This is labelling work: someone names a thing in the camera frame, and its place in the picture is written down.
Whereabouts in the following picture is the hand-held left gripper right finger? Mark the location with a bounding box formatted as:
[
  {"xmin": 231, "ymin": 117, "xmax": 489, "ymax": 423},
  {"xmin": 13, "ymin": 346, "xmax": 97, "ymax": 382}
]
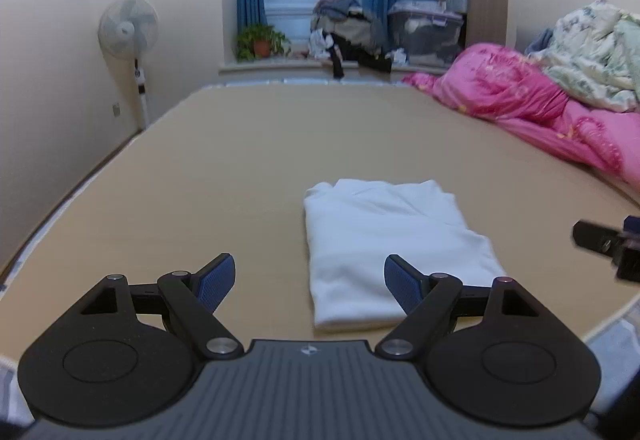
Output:
[{"xmin": 375, "ymin": 254, "xmax": 539, "ymax": 361}]

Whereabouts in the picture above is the white standing fan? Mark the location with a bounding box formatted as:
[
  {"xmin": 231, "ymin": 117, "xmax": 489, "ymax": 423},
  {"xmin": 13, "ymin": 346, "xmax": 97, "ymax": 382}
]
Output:
[{"xmin": 97, "ymin": 0, "xmax": 161, "ymax": 131}]

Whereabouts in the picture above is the clear plastic storage box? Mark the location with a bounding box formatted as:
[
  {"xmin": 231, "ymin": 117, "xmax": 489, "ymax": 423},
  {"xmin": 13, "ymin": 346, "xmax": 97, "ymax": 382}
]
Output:
[{"xmin": 387, "ymin": 0, "xmax": 464, "ymax": 69}]

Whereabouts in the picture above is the white shirt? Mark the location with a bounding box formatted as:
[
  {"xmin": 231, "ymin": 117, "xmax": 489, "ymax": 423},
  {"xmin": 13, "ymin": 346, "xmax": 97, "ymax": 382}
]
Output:
[{"xmin": 303, "ymin": 178, "xmax": 505, "ymax": 332}]

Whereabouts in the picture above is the pink quilt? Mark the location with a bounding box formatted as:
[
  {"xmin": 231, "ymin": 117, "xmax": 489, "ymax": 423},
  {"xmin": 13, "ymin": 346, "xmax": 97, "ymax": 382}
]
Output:
[{"xmin": 401, "ymin": 42, "xmax": 640, "ymax": 207}]

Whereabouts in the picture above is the blue cloth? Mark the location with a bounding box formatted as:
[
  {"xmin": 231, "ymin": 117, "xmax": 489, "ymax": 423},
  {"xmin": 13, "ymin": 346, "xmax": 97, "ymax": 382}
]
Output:
[{"xmin": 524, "ymin": 26, "xmax": 555, "ymax": 56}]

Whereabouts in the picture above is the pale floral quilt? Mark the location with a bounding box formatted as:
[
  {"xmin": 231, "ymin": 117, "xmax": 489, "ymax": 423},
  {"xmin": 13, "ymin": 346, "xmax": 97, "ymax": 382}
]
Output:
[{"xmin": 526, "ymin": 0, "xmax": 640, "ymax": 113}]

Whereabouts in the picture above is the potted green plant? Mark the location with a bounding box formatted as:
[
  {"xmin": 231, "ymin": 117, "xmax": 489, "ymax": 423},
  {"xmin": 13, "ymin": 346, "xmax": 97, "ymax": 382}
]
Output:
[{"xmin": 234, "ymin": 22, "xmax": 292, "ymax": 62}]

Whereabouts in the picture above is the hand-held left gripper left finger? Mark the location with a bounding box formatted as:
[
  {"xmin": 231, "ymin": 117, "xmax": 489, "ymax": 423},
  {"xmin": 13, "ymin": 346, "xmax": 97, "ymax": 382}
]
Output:
[{"xmin": 80, "ymin": 253, "xmax": 245, "ymax": 361}]

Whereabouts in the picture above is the pile of clothes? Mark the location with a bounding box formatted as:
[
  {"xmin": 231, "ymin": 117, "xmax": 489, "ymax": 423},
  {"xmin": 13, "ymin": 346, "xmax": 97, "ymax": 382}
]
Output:
[{"xmin": 309, "ymin": 0, "xmax": 397, "ymax": 81}]

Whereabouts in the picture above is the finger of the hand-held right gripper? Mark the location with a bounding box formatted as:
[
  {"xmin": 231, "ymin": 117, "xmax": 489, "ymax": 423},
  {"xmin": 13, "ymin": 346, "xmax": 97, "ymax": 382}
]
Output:
[
  {"xmin": 614, "ymin": 215, "xmax": 640, "ymax": 283},
  {"xmin": 572, "ymin": 219, "xmax": 622, "ymax": 263}
]

